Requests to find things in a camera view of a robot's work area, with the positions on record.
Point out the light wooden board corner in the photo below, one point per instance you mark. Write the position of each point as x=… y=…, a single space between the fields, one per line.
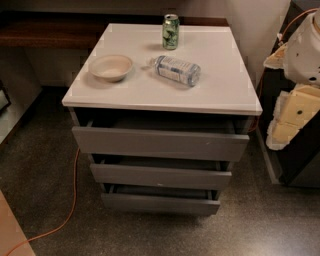
x=10 y=232

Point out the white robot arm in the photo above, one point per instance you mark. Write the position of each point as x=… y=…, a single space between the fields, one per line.
x=299 y=58

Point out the green soda can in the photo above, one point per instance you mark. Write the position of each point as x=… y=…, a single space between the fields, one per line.
x=170 y=31

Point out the white paper bowl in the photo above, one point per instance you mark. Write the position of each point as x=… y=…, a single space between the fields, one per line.
x=112 y=68

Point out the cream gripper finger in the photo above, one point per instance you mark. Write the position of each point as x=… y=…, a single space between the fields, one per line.
x=276 y=59
x=292 y=111

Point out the dark cabinet at right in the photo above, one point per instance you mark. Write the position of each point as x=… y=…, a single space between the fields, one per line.
x=298 y=163

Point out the clear plastic water bottle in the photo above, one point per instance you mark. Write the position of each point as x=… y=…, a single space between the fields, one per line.
x=175 y=69

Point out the grey top drawer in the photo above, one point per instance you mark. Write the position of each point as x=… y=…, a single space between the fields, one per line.
x=162 y=144

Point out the white-topped grey drawer cabinet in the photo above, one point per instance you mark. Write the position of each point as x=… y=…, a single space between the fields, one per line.
x=224 y=100

